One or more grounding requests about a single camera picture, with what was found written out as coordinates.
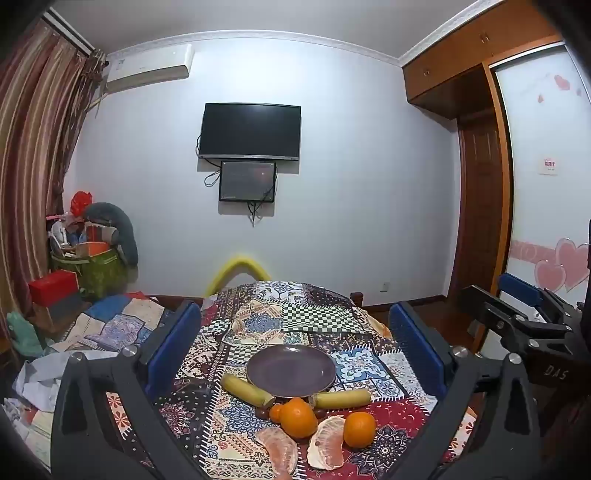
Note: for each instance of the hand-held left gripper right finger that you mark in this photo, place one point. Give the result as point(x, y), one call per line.
point(412, 346)

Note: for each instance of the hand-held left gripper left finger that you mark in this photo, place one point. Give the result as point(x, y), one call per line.
point(175, 344)

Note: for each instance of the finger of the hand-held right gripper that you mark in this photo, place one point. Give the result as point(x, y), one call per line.
point(521, 288)
point(489, 309)

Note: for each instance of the yellow banana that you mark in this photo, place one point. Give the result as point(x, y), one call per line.
point(244, 390)
point(341, 399)

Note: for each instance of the dark purple plate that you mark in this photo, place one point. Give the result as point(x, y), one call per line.
point(291, 371)

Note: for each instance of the small tangerine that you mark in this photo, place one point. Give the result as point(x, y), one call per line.
point(275, 413)

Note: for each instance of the pomelo segment with white membrane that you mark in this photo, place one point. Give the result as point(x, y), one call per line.
point(327, 443)

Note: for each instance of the large orange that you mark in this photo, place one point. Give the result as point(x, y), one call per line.
point(299, 419)

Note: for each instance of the peeled pink pomelo segment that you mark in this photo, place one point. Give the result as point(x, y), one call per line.
point(277, 450)

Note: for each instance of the blue patchwork quilt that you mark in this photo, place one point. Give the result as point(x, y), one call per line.
point(115, 323)

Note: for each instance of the white sliding door with hearts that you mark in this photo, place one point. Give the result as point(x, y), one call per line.
point(545, 207)

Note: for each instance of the medium orange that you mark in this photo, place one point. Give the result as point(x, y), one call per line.
point(359, 430)

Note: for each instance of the green patterned storage box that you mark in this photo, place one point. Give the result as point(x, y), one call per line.
point(99, 274)

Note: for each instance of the patchwork printed cloth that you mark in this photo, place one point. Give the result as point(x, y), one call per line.
point(277, 323)

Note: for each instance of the dark red grape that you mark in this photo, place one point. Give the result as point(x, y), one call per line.
point(318, 412)
point(262, 412)

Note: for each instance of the small white door label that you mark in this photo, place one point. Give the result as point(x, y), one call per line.
point(548, 165)

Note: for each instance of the grey plush toy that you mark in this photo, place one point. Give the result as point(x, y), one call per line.
point(117, 224)

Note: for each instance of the red box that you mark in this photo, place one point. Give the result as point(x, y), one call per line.
point(53, 286)

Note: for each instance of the white crumpled cloth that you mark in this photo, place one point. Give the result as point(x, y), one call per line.
point(44, 378)

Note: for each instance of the teal cloth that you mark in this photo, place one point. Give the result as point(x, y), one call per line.
point(23, 332)

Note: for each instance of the red plastic bag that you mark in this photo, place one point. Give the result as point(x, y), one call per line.
point(81, 202)

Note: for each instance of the wooden overhead cabinet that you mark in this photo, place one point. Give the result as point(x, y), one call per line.
point(461, 50)

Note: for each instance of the striped brown curtain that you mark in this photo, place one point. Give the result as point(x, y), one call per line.
point(32, 138)

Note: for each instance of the white air conditioner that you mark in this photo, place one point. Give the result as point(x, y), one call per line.
point(147, 67)

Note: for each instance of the small black wall monitor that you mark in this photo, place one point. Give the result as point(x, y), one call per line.
point(247, 181)

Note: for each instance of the black wall television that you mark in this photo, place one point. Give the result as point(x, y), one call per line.
point(250, 131)

